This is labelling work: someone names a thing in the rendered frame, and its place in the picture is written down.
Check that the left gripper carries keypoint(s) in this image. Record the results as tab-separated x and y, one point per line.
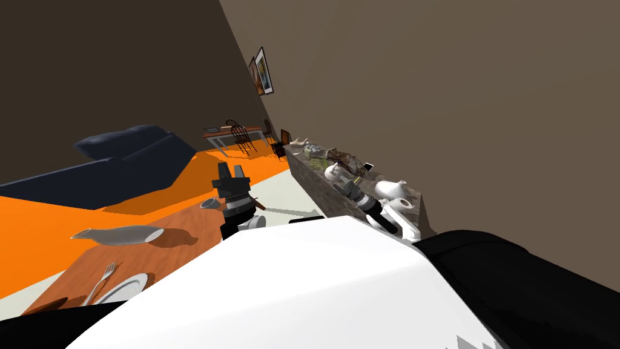
233	186

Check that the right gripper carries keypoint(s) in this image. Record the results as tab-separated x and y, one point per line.
348	187

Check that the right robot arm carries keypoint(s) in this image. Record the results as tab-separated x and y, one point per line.
508	291

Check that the brown stone sideboard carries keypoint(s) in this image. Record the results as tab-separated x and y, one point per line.
319	186

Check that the dark wooden chair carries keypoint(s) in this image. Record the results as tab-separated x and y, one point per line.
278	149
268	130
242	138

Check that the grey mug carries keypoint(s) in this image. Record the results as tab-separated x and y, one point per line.
209	203

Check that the white-legged dining table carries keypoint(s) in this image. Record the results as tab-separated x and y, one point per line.
232	132

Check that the dark blue sofa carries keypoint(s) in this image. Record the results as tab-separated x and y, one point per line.
121	169

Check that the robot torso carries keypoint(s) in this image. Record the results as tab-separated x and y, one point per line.
300	291

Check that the white lying vase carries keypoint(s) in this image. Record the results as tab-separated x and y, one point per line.
121	235

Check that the white plate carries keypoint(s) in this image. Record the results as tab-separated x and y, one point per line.
123	288

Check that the silver fork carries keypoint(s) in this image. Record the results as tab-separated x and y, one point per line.
99	283

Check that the orange rug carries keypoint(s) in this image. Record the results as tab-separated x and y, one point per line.
34	228

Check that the brown wall picture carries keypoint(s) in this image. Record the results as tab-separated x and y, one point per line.
255	77

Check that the white-framed wall picture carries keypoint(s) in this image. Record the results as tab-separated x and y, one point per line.
264	71

